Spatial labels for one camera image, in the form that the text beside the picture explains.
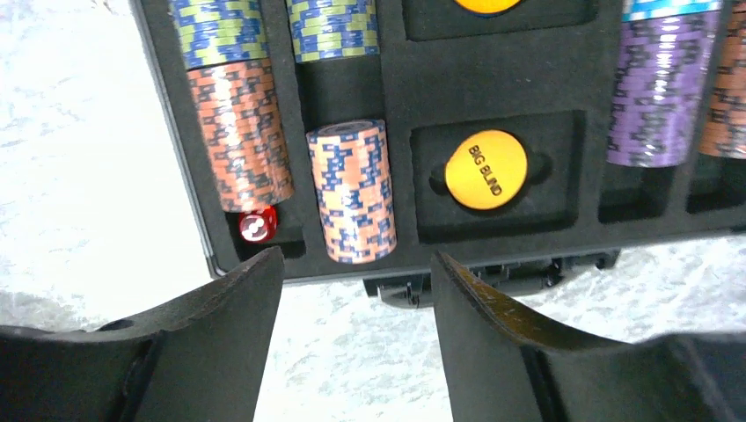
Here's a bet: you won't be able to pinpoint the yellow small blind button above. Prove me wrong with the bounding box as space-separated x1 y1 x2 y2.
454 0 522 17

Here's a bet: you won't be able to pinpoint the orange chips left slot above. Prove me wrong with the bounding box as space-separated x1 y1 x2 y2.
186 58 295 213

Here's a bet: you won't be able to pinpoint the purple chips in case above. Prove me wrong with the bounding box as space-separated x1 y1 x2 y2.
606 11 720 168

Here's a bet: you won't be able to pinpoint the red die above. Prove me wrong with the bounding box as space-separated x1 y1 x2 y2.
238 206 278 244

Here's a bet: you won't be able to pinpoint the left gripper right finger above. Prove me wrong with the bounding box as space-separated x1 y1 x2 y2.
431 252 745 421

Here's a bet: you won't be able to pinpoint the blue yellow chip stack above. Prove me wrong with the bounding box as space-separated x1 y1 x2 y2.
286 0 380 63

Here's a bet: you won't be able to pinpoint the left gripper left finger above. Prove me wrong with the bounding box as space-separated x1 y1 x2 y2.
1 247 284 421

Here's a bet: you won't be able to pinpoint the light blue chips in case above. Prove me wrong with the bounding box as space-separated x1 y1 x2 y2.
621 0 723 22

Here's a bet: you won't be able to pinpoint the yellow big blind button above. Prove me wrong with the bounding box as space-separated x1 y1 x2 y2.
444 130 529 211

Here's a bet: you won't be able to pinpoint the blue yellow chips in case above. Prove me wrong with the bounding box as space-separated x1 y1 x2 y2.
169 0 269 70

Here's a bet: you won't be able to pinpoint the orange chip stack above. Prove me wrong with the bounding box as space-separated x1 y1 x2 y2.
305 119 398 265

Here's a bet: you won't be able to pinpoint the orange chips right slot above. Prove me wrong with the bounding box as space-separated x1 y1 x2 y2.
699 12 745 159

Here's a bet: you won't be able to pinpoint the orange chips slot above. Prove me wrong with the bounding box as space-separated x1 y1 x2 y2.
699 12 745 159
186 58 295 213

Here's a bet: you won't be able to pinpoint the black poker set case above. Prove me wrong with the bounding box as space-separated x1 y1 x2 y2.
132 1 745 306

